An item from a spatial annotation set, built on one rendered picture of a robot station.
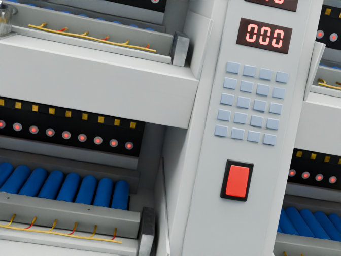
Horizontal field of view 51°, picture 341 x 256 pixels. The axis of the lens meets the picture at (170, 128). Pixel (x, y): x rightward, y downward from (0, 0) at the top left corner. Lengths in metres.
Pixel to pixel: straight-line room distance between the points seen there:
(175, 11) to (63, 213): 0.30
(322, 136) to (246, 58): 0.10
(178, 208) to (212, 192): 0.03
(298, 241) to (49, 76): 0.31
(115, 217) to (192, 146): 0.13
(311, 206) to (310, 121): 0.21
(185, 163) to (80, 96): 0.11
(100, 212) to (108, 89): 0.14
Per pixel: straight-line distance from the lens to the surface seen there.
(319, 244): 0.46
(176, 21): 0.52
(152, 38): 0.38
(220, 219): 0.32
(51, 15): 0.39
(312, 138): 0.35
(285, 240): 0.44
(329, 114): 0.35
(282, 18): 0.33
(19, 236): 0.39
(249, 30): 0.32
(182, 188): 0.31
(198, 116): 0.31
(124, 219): 0.39
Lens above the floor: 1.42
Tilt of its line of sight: 3 degrees down
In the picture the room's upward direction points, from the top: 10 degrees clockwise
